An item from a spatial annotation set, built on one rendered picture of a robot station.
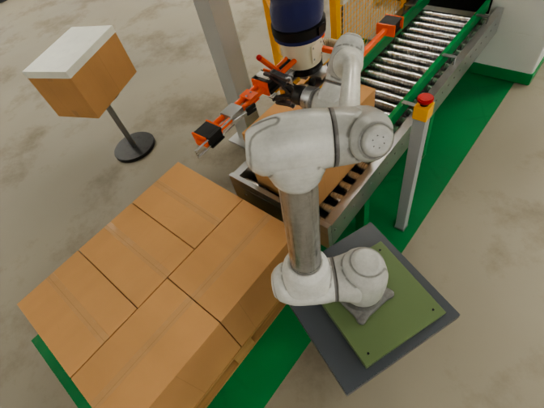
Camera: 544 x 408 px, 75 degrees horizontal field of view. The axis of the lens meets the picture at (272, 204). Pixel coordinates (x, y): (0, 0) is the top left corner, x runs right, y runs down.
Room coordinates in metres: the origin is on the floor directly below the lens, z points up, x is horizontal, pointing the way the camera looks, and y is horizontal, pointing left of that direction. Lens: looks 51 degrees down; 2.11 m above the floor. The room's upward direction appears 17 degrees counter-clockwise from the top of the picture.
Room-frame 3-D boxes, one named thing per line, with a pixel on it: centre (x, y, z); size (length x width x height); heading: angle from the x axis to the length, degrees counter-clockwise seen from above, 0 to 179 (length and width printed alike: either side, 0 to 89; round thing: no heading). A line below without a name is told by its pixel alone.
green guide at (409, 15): (2.37, -1.07, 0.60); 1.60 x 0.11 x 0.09; 127
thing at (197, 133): (1.08, 0.16, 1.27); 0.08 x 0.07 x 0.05; 128
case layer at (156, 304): (1.06, 0.69, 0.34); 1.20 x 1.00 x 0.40; 127
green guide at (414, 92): (1.95, -1.40, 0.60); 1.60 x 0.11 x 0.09; 127
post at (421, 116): (1.18, -0.79, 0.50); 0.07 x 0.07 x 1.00; 37
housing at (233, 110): (1.16, 0.05, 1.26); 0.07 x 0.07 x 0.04; 38
